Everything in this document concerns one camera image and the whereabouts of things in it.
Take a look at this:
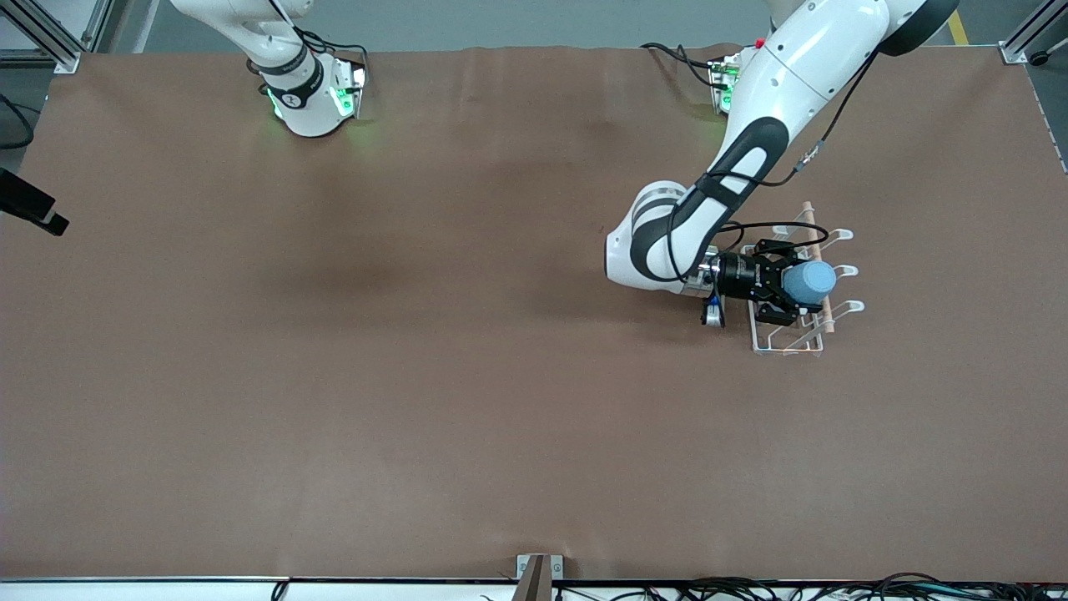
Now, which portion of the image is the metal bracket with brown post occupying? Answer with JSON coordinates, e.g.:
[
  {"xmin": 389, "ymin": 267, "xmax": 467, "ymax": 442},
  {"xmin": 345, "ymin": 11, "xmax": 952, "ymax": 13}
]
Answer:
[{"xmin": 516, "ymin": 553, "xmax": 565, "ymax": 601}]

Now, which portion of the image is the aluminium frame profile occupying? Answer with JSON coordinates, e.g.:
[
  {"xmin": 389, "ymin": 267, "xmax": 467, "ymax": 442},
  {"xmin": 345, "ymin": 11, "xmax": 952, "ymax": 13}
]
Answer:
[
  {"xmin": 0, "ymin": 0, "xmax": 118, "ymax": 74},
  {"xmin": 999, "ymin": 0, "xmax": 1068, "ymax": 66}
]

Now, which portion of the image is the blue plastic cup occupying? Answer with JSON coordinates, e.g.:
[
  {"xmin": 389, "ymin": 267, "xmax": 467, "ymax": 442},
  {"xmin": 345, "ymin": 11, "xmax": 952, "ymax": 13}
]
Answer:
[{"xmin": 783, "ymin": 260, "xmax": 838, "ymax": 307}]

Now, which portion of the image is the brown table mat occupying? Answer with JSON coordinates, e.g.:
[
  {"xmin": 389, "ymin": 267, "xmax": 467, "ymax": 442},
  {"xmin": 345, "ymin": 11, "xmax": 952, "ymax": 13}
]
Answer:
[{"xmin": 0, "ymin": 43, "xmax": 1068, "ymax": 583}]

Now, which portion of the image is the black loose cable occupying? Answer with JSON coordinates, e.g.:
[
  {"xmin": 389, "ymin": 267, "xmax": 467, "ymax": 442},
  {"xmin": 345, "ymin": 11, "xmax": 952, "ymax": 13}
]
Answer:
[{"xmin": 0, "ymin": 92, "xmax": 35, "ymax": 151}]

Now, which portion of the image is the white wire cup rack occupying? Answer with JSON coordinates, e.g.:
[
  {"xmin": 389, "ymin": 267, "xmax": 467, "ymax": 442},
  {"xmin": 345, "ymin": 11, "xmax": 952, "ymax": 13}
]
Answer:
[{"xmin": 741, "ymin": 200, "xmax": 866, "ymax": 358}]

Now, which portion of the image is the black base cable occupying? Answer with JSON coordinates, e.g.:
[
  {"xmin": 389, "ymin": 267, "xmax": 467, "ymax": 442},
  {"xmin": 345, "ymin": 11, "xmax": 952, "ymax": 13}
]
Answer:
[
  {"xmin": 288, "ymin": 29, "xmax": 370, "ymax": 72},
  {"xmin": 640, "ymin": 42, "xmax": 720, "ymax": 86}
]

